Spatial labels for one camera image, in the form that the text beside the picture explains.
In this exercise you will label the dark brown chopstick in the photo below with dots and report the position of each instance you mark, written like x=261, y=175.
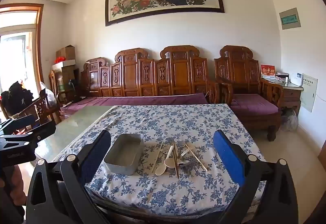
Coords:
x=177, y=169
x=175, y=162

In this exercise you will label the carved wooden armchair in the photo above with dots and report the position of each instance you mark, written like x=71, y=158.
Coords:
x=239, y=71

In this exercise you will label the small white plastic spoon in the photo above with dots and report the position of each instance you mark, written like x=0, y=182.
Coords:
x=169, y=162

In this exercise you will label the metal spoon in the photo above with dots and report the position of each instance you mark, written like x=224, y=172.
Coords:
x=185, y=162
x=182, y=144

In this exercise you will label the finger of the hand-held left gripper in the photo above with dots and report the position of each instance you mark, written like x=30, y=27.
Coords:
x=20, y=123
x=43, y=129

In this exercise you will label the brown cardboard box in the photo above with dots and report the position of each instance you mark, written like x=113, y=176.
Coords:
x=66, y=52

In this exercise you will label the white tabletop device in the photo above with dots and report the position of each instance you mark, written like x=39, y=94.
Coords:
x=296, y=79

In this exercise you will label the carved wooden sofa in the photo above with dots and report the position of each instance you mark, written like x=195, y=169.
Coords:
x=150, y=73

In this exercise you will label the large white plastic spoon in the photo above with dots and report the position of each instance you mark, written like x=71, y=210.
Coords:
x=161, y=170

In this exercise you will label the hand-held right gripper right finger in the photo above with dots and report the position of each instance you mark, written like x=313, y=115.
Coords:
x=228, y=157

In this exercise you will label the metal rectangular tray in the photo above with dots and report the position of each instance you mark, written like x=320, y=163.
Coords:
x=122, y=165

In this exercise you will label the white wall panel door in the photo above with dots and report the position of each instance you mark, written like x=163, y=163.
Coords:
x=309, y=92

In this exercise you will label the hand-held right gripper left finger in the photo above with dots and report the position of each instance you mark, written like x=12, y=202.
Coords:
x=94, y=155

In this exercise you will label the purple armchair cushion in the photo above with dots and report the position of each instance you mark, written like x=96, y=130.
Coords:
x=254, y=103

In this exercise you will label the wooden chair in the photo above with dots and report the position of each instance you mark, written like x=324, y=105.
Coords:
x=40, y=108

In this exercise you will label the wooden cabinet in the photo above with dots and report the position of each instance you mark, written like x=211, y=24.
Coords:
x=67, y=78

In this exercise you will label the clear plastic bag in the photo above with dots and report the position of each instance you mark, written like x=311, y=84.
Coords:
x=289, y=120

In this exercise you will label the blue floral tablecloth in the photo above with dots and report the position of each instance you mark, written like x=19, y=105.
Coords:
x=178, y=122

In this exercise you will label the wooden door frame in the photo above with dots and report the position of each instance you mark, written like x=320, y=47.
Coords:
x=38, y=35

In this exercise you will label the wooden side table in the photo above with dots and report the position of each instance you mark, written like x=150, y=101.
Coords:
x=291, y=96

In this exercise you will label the grey wall electrical box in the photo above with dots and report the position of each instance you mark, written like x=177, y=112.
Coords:
x=289, y=19

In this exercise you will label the black clothes pile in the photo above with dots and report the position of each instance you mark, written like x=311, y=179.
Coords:
x=16, y=98

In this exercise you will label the purple sofa cushion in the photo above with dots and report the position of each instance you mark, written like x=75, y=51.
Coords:
x=132, y=100

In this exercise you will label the person's left forearm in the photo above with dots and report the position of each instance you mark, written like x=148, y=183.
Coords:
x=14, y=183

